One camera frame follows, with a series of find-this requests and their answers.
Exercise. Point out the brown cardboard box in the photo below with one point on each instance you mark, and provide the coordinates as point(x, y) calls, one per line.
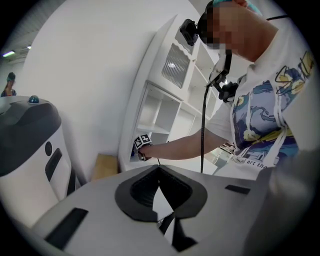
point(105, 166)

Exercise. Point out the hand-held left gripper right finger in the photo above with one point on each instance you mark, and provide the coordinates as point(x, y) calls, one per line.
point(220, 220)

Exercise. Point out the person's white printed t-shirt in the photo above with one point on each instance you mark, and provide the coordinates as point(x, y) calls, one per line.
point(270, 112)

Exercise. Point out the black chest clip mount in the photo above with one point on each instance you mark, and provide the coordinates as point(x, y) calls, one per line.
point(228, 91)

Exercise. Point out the person's head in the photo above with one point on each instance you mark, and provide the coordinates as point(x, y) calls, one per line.
point(240, 32)

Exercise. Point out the ceiling strip light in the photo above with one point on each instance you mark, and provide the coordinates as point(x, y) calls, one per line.
point(8, 53)

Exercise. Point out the white shelf unit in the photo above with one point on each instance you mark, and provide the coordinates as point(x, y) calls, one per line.
point(162, 112)

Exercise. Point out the black head-mounted camera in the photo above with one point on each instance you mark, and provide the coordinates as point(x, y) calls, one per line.
point(189, 32)

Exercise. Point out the white and black service robot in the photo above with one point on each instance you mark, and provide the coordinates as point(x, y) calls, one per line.
point(30, 140)

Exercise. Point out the teal head cap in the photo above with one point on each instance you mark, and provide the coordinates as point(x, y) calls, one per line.
point(250, 6)

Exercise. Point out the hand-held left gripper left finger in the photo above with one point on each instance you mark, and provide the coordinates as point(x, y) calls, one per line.
point(107, 230)

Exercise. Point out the ribbed glass cabinet door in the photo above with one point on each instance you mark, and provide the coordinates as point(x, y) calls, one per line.
point(175, 66)

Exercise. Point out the person's right forearm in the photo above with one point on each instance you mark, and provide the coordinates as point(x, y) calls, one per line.
point(180, 147)

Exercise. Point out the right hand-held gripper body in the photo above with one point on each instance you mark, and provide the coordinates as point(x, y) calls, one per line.
point(142, 141)

